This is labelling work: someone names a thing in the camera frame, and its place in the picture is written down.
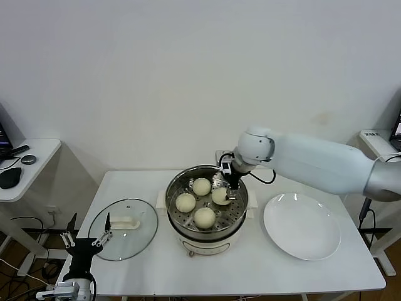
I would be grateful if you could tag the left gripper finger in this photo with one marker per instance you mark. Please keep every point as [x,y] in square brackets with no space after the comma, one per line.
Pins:
[108,222]
[72,222]

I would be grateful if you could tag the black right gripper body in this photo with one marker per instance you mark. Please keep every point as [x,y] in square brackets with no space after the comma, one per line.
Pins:
[234,180]

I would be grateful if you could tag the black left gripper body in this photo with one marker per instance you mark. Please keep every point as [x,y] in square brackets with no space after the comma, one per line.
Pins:
[82,251]

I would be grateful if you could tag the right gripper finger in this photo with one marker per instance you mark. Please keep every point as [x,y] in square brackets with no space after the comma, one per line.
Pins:
[234,189]
[232,197]

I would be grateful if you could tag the white steamed baozi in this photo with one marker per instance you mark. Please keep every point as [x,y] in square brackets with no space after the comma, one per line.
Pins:
[205,218]
[219,196]
[185,202]
[202,186]

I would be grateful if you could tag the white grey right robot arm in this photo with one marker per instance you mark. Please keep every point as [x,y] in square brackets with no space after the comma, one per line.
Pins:
[313,163]

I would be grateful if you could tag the perforated steel steamer basket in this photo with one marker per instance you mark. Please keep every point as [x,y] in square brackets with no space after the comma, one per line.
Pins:
[232,216]

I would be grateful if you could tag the cream electric cooker pot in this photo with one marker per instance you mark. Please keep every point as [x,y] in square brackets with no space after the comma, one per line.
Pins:
[203,244]

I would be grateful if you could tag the white side desk with mouse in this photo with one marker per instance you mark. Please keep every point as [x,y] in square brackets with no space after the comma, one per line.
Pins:
[37,163]

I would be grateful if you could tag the large white plate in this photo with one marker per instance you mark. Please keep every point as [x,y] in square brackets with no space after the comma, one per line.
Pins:
[300,227]

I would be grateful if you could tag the black computer mouse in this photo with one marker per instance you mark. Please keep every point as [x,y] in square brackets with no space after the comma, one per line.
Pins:
[11,178]

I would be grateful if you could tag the round grey disc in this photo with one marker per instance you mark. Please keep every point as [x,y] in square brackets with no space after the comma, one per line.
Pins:
[29,159]

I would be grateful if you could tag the black stick-shaped device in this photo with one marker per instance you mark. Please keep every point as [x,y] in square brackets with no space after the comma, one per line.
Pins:
[20,150]

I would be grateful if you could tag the dark laptop with purple screen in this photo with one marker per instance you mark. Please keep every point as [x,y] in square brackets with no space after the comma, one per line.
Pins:
[3,138]

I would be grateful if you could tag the small printed desk label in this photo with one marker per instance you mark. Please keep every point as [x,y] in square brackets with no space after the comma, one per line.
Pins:
[371,135]

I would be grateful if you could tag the white side desk with label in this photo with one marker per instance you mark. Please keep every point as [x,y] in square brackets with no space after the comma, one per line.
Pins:
[376,141]

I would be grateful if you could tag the black laptop with lit screen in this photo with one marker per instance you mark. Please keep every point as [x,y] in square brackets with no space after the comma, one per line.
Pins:
[396,128]

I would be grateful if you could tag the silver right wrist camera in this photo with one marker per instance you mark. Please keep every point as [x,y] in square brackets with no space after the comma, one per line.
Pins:
[225,164]

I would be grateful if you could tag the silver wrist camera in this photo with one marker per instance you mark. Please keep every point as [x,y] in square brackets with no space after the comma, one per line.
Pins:
[62,290]
[225,164]

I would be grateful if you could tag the white wall outlet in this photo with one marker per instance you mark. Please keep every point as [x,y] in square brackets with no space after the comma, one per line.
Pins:
[52,210]

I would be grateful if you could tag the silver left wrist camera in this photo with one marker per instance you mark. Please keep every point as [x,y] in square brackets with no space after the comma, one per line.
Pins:
[62,290]

